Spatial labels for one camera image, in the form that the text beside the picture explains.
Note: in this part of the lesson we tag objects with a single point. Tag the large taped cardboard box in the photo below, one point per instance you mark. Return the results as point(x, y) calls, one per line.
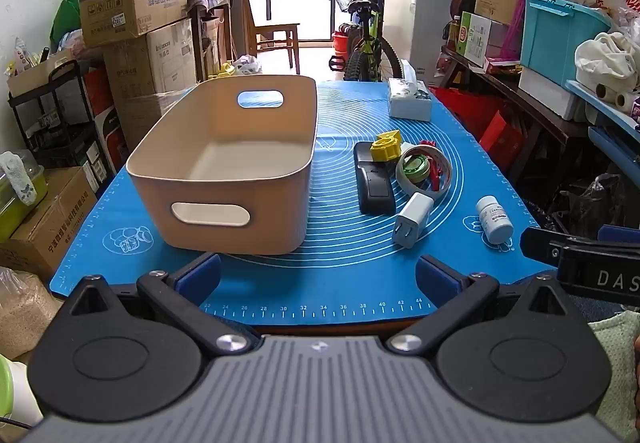
point(150, 73)

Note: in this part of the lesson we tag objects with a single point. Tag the white charger plug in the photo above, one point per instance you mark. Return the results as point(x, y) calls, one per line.
point(412, 220)

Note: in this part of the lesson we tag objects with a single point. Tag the small white plastic bag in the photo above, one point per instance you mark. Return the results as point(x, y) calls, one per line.
point(247, 65)

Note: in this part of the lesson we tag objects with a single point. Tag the blue silicone baking mat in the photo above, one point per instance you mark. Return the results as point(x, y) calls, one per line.
point(340, 268)

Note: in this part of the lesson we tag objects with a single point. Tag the yellow jug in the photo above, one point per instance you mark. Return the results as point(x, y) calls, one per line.
point(224, 72)

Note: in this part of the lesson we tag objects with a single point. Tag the black green bicycle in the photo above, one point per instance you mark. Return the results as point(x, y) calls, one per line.
point(367, 48)

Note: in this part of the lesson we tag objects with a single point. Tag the yellow toy launcher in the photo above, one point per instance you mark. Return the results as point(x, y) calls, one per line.
point(385, 148)

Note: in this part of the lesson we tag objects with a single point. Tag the black metal rack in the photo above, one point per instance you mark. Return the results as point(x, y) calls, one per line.
point(75, 73)

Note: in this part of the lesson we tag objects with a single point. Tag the teal storage box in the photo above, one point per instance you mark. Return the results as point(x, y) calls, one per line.
point(560, 43)

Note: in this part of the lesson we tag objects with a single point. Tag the white patterned cloth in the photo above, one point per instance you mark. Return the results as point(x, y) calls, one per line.
point(17, 178)

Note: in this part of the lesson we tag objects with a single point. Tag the white tape roll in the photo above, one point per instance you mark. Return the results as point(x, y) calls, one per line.
point(405, 183)

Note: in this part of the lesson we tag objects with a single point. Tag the brown printed cardboard box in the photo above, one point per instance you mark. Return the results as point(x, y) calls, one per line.
point(50, 223)

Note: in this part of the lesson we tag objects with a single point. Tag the green white carton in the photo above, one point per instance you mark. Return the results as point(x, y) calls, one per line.
point(477, 40)

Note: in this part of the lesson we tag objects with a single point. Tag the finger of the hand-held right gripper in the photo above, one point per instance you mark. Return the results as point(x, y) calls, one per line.
point(542, 245)
point(620, 233)

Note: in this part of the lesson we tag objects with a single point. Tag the person's denim leg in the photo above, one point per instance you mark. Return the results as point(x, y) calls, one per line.
point(600, 308)

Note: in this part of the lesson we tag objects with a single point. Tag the white cloth bundle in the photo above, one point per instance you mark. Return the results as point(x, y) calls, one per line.
point(600, 55)

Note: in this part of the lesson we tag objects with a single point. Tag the white pill bottle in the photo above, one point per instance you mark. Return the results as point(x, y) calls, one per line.
point(494, 220)

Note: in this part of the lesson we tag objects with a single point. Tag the black remote control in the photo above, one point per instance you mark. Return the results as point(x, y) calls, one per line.
point(374, 185)

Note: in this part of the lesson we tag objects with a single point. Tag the green plastic stool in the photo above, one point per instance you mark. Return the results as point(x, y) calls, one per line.
point(10, 393)

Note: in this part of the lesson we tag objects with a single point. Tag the patterned tissue box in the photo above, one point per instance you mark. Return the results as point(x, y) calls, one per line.
point(410, 103)

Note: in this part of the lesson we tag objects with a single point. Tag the red black appliance box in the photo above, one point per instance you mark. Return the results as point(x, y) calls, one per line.
point(107, 128)

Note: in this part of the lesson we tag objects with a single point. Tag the stack of red buckets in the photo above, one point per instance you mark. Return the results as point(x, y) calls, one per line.
point(341, 45)

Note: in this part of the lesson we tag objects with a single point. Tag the light blue lid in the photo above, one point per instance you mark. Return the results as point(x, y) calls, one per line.
point(600, 113)

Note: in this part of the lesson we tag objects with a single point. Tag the shallow cardboard box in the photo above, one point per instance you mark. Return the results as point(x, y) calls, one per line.
point(35, 75)

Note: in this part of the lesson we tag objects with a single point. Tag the green waffle cloth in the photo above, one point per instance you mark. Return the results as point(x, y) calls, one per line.
point(617, 373)

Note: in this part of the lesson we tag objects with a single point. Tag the wooden chair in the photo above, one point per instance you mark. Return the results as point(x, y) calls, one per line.
point(272, 30)

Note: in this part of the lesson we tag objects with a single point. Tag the clear bag of grain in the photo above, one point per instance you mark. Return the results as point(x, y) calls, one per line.
point(22, 313)

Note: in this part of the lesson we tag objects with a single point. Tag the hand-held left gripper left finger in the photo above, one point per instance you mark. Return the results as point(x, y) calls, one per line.
point(200, 275)

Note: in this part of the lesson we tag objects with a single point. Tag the red paper bag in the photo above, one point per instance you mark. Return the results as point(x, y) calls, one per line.
point(480, 118)

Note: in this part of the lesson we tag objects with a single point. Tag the white foam box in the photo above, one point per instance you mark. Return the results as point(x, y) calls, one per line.
point(545, 93)

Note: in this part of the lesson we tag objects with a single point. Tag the beige plastic storage bin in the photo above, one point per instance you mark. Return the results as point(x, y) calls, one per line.
point(225, 143)

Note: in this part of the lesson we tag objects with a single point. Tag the green round tin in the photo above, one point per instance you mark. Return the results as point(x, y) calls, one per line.
point(414, 168)

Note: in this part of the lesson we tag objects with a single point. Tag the white chest freezer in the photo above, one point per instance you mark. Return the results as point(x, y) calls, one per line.
point(420, 23)

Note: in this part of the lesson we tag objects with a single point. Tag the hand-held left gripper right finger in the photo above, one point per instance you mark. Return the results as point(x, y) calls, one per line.
point(435, 275)

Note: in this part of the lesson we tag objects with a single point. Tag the black plastic bag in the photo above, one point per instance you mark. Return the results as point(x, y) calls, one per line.
point(595, 203)

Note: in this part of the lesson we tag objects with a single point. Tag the toilet paper roll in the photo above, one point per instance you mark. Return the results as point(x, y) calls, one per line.
point(617, 98)

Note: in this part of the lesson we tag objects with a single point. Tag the dark wooden side table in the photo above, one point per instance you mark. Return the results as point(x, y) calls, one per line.
point(530, 115)

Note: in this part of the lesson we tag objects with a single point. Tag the green plastic lidded container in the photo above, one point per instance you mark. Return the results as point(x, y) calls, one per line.
point(12, 213)

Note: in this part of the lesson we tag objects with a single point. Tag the green bag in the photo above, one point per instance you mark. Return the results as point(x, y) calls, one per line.
point(65, 18)

